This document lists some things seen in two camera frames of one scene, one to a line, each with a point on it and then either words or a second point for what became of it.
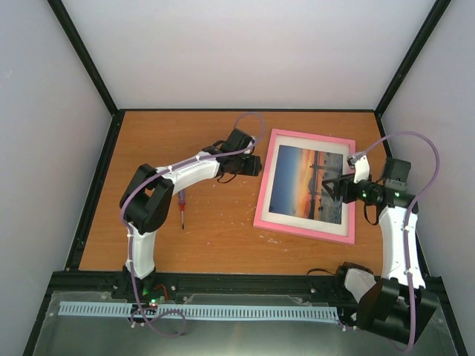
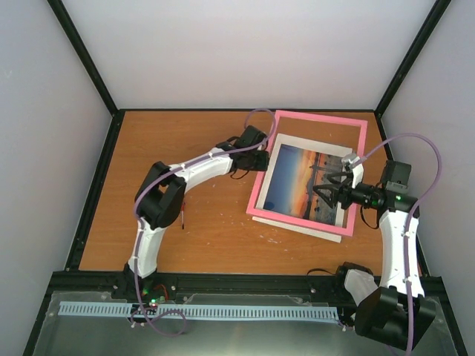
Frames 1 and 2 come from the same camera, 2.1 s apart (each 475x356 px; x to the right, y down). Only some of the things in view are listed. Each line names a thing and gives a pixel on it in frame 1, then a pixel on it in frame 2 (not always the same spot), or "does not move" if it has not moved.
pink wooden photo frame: x=293 y=198 -> x=351 y=212
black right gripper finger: x=335 y=192 does not move
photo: x=295 y=195 does not move
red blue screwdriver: x=182 y=202 does not move
